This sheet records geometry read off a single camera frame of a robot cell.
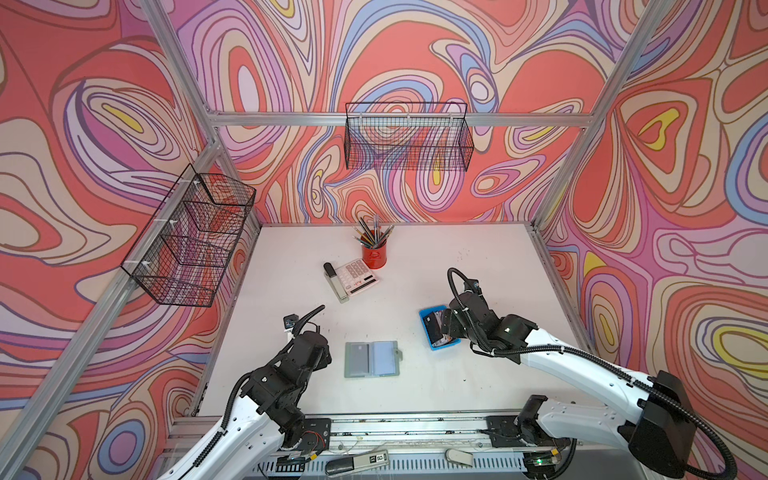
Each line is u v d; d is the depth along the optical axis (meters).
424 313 0.92
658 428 0.38
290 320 0.68
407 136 0.96
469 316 0.59
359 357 0.86
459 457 0.68
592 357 0.47
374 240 1.04
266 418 0.51
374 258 1.04
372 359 0.86
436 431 0.75
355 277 1.01
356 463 0.66
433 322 0.91
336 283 0.98
